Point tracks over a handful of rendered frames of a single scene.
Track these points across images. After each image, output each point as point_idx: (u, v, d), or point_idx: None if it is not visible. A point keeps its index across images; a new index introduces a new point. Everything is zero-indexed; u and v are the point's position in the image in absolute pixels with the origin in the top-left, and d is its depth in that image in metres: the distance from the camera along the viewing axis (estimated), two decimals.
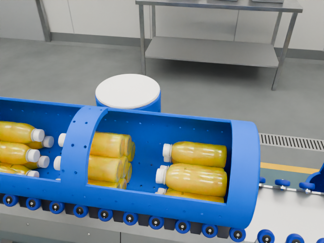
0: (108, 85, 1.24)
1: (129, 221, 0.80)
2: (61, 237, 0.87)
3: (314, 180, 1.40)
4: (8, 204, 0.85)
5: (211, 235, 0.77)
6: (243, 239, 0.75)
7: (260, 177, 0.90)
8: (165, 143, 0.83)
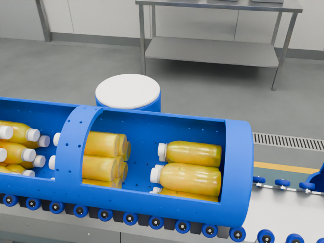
0: (108, 85, 1.24)
1: (131, 220, 0.80)
2: (61, 237, 0.87)
3: (314, 180, 1.40)
4: (11, 204, 0.84)
5: (213, 233, 0.77)
6: (244, 238, 0.75)
7: (260, 177, 0.90)
8: (160, 143, 0.83)
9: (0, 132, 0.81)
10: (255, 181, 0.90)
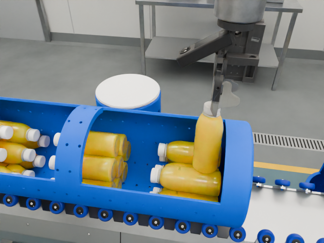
0: (108, 85, 1.24)
1: (131, 220, 0.80)
2: (61, 237, 0.87)
3: (314, 180, 1.40)
4: (11, 204, 0.84)
5: (213, 233, 0.77)
6: (244, 238, 0.75)
7: (260, 177, 0.90)
8: (160, 143, 0.83)
9: (0, 132, 0.81)
10: (255, 181, 0.90)
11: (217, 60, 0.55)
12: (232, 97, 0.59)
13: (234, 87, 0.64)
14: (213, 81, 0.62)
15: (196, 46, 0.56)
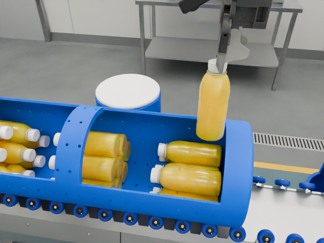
0: (108, 85, 1.24)
1: (131, 220, 0.80)
2: (61, 237, 0.87)
3: (314, 180, 1.40)
4: (11, 204, 0.84)
5: (213, 233, 0.77)
6: (244, 238, 0.75)
7: (260, 177, 0.90)
8: (160, 143, 0.83)
9: (0, 132, 0.81)
10: (255, 181, 0.90)
11: (224, 2, 0.48)
12: (240, 47, 0.53)
13: (242, 41, 0.58)
14: (219, 33, 0.56)
15: None
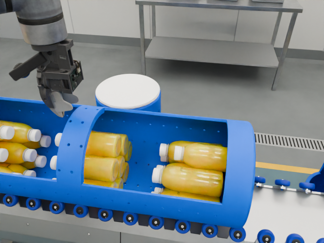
0: (108, 85, 1.24)
1: (130, 221, 0.80)
2: (61, 237, 0.87)
3: (314, 180, 1.40)
4: (10, 204, 0.84)
5: (213, 234, 0.77)
6: (244, 238, 0.75)
7: (260, 177, 0.90)
8: (162, 143, 0.83)
9: (2, 132, 0.81)
10: (255, 181, 0.90)
11: (37, 74, 0.64)
12: (64, 103, 0.69)
13: (74, 98, 0.72)
14: None
15: (23, 62, 0.65)
